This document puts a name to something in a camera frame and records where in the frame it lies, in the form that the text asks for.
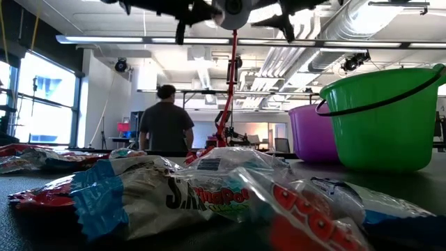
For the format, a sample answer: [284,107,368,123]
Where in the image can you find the yellow cable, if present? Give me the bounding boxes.
[30,12,40,52]

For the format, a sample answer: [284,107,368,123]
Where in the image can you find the black equipment stand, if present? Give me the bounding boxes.
[0,104,18,147]

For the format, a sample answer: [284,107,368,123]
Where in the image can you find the black table frame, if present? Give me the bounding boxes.
[68,146,300,158]

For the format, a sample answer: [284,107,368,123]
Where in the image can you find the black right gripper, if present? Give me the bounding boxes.
[250,0,330,44]

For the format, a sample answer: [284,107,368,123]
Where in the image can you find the white ceiling pipes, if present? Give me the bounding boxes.
[240,20,321,109]

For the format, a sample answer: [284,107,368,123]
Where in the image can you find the black overhead frame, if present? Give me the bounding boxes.
[136,89,322,121]

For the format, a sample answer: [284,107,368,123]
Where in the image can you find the purple plastic bucket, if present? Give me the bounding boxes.
[288,103,341,165]

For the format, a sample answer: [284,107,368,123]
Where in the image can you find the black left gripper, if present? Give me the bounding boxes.
[100,0,224,46]

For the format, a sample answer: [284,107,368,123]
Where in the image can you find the black crossbar light strips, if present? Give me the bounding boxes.
[55,33,446,50]

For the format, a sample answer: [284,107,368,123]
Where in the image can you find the green plastic bucket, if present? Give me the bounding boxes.
[315,63,446,174]

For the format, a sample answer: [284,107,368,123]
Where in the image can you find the black computer monitor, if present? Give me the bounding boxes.
[130,110,145,134]

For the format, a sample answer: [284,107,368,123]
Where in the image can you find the person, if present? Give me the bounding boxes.
[138,84,195,153]

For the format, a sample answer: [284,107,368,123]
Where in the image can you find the clear Ring Pop packet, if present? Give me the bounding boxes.
[172,146,297,224]
[236,166,374,251]

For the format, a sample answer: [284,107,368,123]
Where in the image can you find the red camera stand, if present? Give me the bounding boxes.
[208,0,253,151]

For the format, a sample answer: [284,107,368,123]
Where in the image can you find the large bright window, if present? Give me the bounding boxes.
[0,50,82,147]

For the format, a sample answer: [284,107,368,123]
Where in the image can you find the black office chair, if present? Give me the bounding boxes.
[274,137,291,153]

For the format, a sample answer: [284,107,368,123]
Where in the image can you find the blue silver candy bar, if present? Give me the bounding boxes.
[309,176,446,251]
[69,155,213,241]
[108,147,148,160]

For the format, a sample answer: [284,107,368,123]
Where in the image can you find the red snack bags far left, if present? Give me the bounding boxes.
[38,153,91,172]
[0,155,43,174]

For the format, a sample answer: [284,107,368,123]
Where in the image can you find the black equipment rack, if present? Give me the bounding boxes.
[434,110,446,153]

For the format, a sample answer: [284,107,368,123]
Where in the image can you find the black ceiling spotlight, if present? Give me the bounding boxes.
[114,57,129,74]
[340,51,372,73]

